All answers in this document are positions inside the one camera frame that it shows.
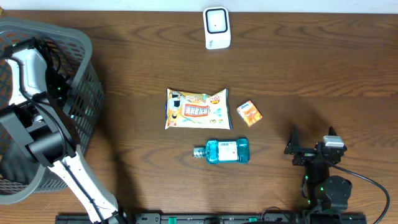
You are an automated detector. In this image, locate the orange tissue pack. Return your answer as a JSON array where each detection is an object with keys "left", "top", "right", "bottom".
[{"left": 237, "top": 100, "right": 262, "bottom": 127}]

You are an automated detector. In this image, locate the blue mouthwash bottle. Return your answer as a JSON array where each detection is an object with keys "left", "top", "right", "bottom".
[{"left": 193, "top": 138, "right": 250, "bottom": 164}]

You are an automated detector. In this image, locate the orange snack bag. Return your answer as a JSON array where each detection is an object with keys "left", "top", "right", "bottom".
[{"left": 165, "top": 88, "right": 232, "bottom": 129}]

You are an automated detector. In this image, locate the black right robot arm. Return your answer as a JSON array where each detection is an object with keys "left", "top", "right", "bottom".
[{"left": 284, "top": 127, "right": 352, "bottom": 223}]

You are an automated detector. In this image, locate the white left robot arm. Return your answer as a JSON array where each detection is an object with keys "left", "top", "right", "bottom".
[{"left": 1, "top": 37, "right": 130, "bottom": 223}]

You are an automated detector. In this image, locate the white barcode scanner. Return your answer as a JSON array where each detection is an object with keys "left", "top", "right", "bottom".
[{"left": 203, "top": 6, "right": 231, "bottom": 50}]

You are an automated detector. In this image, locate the grey plastic basket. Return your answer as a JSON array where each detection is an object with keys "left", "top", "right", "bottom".
[{"left": 1, "top": 17, "right": 104, "bottom": 205}]

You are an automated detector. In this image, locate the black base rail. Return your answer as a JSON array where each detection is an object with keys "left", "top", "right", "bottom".
[{"left": 55, "top": 212, "right": 368, "bottom": 224}]

